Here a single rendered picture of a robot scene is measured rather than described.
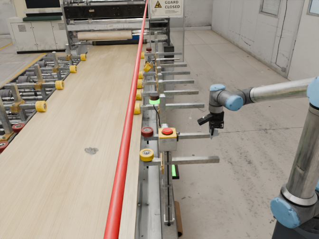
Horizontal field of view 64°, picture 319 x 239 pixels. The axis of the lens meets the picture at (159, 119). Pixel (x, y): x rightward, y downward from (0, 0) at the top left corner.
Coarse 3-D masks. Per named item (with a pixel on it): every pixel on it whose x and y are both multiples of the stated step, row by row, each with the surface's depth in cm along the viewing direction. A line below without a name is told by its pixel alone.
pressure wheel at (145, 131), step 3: (141, 129) 165; (144, 129) 166; (147, 129) 165; (150, 129) 166; (141, 132) 164; (144, 132) 162; (147, 132) 162; (150, 132) 163; (144, 135) 163; (147, 135) 163; (150, 135) 164; (147, 141) 169
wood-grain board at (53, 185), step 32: (96, 64) 300; (128, 64) 296; (64, 96) 219; (96, 96) 217; (128, 96) 215; (32, 128) 172; (64, 128) 171; (96, 128) 170; (0, 160) 142; (32, 160) 141; (64, 160) 140; (96, 160) 139; (128, 160) 138; (0, 192) 120; (32, 192) 119; (64, 192) 119; (96, 192) 118; (128, 192) 118; (0, 224) 104; (32, 224) 103; (64, 224) 103; (96, 224) 103; (128, 224) 102
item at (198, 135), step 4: (200, 132) 169; (204, 132) 169; (208, 132) 169; (152, 136) 167; (156, 136) 167; (180, 136) 167; (184, 136) 167; (188, 136) 167; (192, 136) 167; (196, 136) 167; (200, 136) 167; (204, 136) 167; (208, 136) 168; (144, 140) 167; (148, 140) 167
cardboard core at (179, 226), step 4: (176, 204) 216; (176, 208) 213; (176, 212) 209; (176, 216) 205; (180, 216) 208; (180, 220) 204; (180, 224) 200; (180, 228) 196; (180, 232) 199; (180, 236) 197
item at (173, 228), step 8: (160, 152) 178; (160, 176) 156; (160, 184) 150; (160, 192) 144; (160, 200) 139; (160, 208) 135; (160, 216) 130; (176, 224) 125; (168, 232) 121; (176, 232) 121
